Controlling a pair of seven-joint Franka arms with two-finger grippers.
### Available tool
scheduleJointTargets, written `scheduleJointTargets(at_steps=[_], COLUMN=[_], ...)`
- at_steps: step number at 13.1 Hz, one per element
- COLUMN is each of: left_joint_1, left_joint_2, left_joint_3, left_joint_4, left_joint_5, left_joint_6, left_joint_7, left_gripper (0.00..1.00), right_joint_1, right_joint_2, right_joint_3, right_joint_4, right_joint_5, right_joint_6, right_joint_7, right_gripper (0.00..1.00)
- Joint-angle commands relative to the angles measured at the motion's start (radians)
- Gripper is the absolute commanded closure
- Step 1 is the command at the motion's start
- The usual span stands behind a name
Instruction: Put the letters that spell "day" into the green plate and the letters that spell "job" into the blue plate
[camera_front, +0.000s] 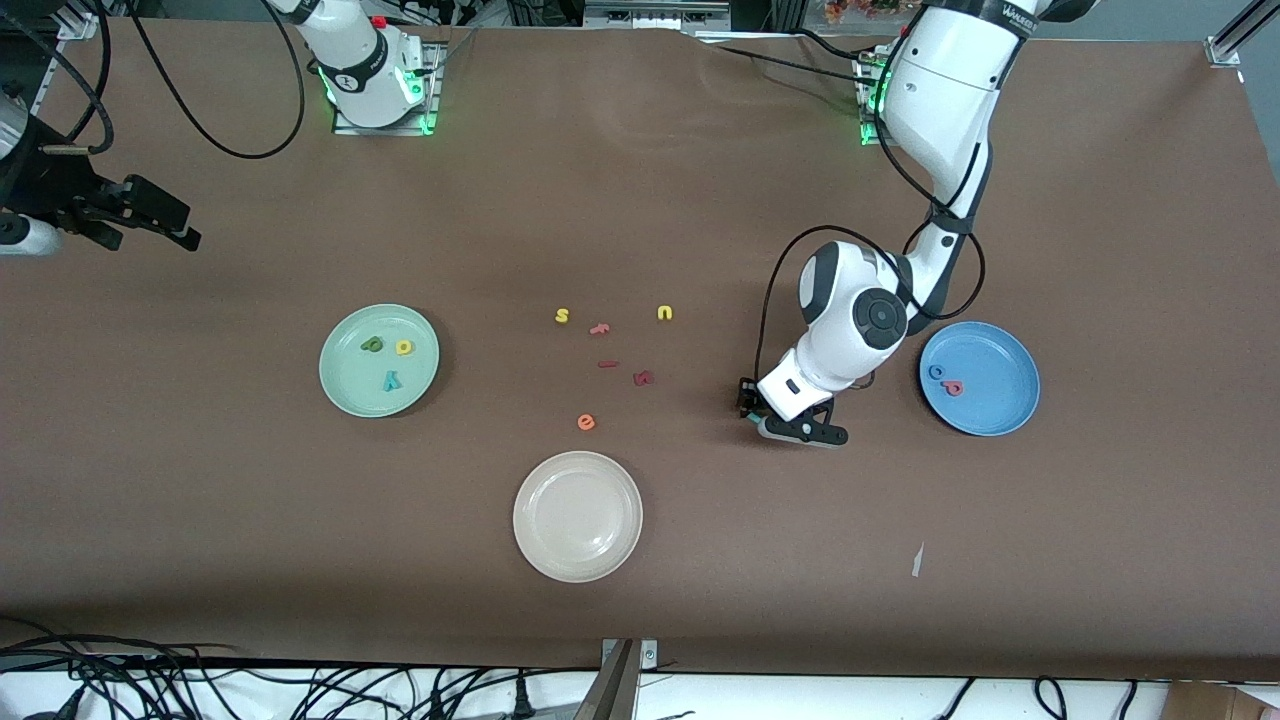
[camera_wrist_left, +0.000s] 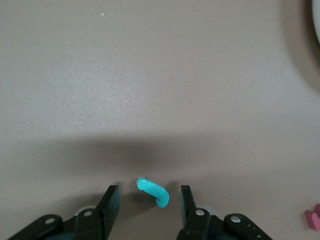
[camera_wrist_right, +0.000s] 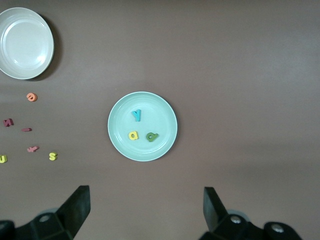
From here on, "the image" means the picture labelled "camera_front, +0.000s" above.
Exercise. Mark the silver aluminium frame rail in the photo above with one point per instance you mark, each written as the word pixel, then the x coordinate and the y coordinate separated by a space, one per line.
pixel 78 18
pixel 1240 35

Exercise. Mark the grey metal device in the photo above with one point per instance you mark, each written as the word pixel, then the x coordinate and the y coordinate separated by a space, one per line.
pixel 655 14

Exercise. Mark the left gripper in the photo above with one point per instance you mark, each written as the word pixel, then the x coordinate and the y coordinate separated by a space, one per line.
pixel 747 397

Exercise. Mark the small white paper scrap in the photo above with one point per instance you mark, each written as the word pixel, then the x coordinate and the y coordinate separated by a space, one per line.
pixel 917 560

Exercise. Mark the beige plate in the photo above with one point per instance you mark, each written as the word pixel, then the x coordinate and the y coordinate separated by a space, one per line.
pixel 577 516

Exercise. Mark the blue plate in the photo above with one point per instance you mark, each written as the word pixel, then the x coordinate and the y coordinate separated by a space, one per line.
pixel 995 385

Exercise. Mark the grey metal post bracket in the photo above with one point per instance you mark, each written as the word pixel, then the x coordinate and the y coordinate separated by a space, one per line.
pixel 620 680

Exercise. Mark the brown cardboard box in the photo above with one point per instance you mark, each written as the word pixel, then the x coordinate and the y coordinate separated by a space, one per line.
pixel 1220 702

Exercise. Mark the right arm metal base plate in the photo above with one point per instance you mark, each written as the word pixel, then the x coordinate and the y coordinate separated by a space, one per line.
pixel 385 131

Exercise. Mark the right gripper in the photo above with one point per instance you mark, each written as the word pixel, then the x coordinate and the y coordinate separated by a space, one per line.
pixel 52 186

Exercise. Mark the orange flowers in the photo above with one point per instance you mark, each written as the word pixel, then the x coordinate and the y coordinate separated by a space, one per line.
pixel 860 8

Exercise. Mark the light green plate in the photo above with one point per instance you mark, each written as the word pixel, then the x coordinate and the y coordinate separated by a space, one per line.
pixel 350 385

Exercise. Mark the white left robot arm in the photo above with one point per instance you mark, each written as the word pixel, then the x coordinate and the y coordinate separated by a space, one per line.
pixel 940 90

